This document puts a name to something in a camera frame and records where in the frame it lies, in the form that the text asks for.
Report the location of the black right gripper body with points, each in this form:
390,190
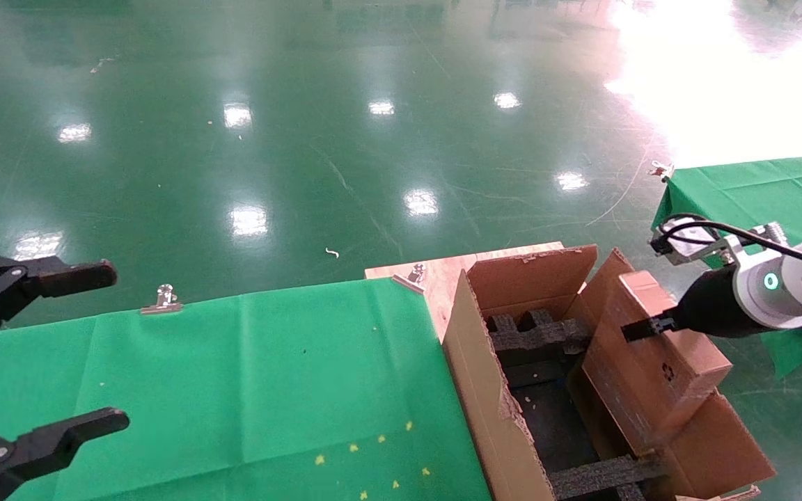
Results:
714,306

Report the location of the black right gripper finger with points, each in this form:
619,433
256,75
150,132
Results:
651,326

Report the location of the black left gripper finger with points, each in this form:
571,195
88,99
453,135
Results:
60,278
39,445

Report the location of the small long cardboard box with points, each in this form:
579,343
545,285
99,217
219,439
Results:
658,383

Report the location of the black foam carton liner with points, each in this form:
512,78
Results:
554,424

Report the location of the large open cardboard carton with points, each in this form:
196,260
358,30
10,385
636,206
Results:
484,390

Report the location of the silver binder clip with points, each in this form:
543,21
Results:
411,277
162,300
661,170

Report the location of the green cloth of side table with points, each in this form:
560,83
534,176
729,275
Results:
756,191

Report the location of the large green table cloth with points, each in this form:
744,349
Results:
234,383

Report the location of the white floor scrap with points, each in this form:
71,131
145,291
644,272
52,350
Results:
332,252

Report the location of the silver camera mount bracket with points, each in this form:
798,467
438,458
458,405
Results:
742,243

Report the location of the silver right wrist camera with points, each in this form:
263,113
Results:
683,243

